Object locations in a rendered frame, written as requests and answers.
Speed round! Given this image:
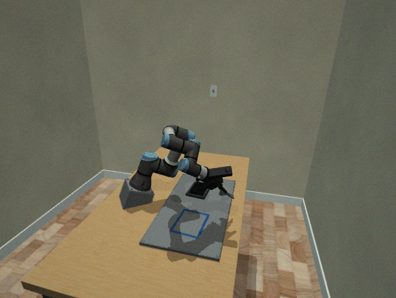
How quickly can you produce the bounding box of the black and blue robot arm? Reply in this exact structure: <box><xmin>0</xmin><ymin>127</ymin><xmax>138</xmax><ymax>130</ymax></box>
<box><xmin>129</xmin><ymin>125</ymin><xmax>232</xmax><ymax>191</ymax></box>

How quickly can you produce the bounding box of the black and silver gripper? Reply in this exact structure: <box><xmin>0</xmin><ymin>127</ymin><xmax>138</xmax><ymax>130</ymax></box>
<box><xmin>196</xmin><ymin>166</ymin><xmax>234</xmax><ymax>199</ymax></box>

